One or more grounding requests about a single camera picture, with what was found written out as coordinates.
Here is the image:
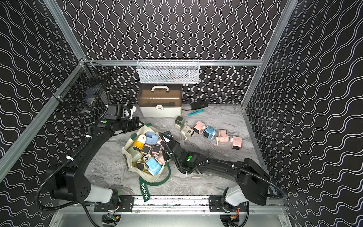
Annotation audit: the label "teal utility knife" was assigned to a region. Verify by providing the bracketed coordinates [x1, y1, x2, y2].
[188, 109, 205, 116]

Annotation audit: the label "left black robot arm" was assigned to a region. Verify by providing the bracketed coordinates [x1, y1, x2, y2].
[34, 116, 144, 211]

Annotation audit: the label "pink round pencil sharpener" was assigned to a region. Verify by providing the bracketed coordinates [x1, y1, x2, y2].
[215, 130, 230, 146]

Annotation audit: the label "pink square pencil sharpener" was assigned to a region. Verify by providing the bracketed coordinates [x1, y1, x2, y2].
[230, 136, 243, 150]

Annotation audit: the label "blue rounded pencil sharpener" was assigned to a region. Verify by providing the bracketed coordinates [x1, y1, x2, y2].
[146, 158, 162, 176]

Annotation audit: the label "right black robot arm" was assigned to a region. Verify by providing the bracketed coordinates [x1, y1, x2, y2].
[159, 133, 287, 206]

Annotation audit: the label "blue square pencil sharpener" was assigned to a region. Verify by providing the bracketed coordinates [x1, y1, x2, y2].
[202, 126, 216, 140]

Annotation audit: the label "brown lid white toolbox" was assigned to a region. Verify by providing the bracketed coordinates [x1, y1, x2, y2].
[137, 84, 182, 117]

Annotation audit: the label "light blue pencil sharpener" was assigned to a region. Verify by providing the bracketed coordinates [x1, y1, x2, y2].
[145, 131, 159, 145]

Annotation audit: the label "green pencil sharpener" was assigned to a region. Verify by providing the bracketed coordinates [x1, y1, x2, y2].
[175, 116, 186, 130]

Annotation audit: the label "cream tote bag green handles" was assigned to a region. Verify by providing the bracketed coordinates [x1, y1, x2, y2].
[122, 125, 171, 202]

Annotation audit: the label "black wire basket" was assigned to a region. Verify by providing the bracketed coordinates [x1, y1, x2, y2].
[55, 62, 112, 114]

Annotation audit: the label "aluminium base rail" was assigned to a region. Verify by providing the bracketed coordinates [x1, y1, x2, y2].
[70, 194, 287, 215]

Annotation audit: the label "white wire mesh basket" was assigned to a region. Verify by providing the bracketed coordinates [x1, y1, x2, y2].
[136, 59, 200, 84]

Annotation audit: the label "yellow pencil sharpener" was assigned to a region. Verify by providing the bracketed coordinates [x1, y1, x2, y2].
[132, 134, 147, 151]

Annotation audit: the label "cream white pencil sharpener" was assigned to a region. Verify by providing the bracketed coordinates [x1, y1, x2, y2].
[180, 125, 194, 141]

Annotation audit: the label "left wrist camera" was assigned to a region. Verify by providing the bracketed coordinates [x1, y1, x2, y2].
[105, 104, 136, 121]

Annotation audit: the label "black battery pack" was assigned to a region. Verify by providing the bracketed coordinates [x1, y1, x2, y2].
[190, 101, 209, 110]

